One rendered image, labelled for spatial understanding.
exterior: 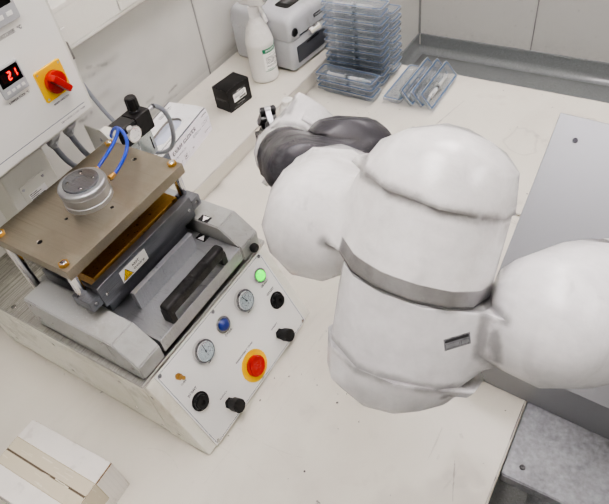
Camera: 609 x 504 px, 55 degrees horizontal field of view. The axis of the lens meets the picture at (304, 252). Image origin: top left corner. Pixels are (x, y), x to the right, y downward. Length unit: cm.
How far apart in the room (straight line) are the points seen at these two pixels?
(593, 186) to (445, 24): 247
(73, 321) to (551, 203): 79
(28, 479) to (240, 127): 100
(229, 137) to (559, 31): 204
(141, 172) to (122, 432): 47
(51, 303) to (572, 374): 83
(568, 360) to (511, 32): 297
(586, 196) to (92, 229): 77
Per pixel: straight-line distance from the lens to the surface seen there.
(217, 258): 100
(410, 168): 39
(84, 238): 96
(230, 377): 108
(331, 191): 46
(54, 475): 108
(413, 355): 42
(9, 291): 123
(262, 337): 112
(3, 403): 132
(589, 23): 322
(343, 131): 77
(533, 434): 109
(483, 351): 44
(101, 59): 163
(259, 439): 109
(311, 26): 185
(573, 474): 108
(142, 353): 96
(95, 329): 98
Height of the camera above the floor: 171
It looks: 47 degrees down
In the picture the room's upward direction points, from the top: 10 degrees counter-clockwise
